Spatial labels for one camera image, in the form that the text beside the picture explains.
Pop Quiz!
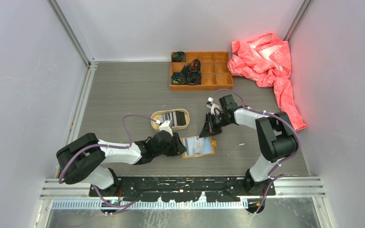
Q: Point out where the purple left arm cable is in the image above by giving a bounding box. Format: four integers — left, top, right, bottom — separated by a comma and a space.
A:
58, 114, 163, 215

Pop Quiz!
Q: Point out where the stack of credit cards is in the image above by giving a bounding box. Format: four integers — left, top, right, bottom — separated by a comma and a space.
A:
157, 111, 187, 127

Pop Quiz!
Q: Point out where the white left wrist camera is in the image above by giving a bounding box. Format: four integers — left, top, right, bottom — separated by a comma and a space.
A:
159, 120, 173, 136

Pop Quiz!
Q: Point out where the orange leather card holder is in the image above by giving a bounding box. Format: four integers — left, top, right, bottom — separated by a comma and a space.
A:
181, 136, 217, 159

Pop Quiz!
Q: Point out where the dark rolled fabric top left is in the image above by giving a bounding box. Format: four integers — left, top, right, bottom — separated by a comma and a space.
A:
171, 51, 186, 62

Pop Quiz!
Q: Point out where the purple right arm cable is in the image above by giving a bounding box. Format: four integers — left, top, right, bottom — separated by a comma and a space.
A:
210, 88, 302, 215

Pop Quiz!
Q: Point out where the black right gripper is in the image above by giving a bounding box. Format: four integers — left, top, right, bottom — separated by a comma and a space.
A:
200, 112, 231, 139

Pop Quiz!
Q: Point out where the dark rolled fabric bottom left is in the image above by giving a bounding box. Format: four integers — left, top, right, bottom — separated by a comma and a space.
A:
171, 72, 185, 85

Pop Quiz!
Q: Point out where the orange wooden compartment tray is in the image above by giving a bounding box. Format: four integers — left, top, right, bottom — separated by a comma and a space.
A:
169, 51, 234, 91

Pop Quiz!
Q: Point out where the pink crumpled cloth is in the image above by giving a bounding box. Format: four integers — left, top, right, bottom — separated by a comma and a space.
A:
227, 33, 307, 131

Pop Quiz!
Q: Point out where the dark rolled fabric bottom centre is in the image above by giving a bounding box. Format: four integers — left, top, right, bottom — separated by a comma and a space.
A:
186, 70, 202, 85

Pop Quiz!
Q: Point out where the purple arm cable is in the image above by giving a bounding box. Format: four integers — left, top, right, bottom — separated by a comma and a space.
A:
58, 114, 163, 215
210, 88, 302, 215

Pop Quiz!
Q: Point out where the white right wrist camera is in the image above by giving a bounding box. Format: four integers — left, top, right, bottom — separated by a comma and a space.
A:
206, 97, 221, 115

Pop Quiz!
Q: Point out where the beige oval card tray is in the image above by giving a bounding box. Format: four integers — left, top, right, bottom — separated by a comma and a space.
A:
151, 108, 190, 132

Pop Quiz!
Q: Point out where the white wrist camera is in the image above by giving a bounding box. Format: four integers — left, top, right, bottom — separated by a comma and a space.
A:
159, 120, 173, 136
206, 97, 221, 115

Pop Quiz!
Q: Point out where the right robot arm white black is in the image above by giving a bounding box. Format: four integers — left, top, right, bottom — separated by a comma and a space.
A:
199, 95, 300, 195

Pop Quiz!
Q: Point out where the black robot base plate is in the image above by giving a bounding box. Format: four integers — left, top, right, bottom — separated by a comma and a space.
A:
89, 176, 276, 202

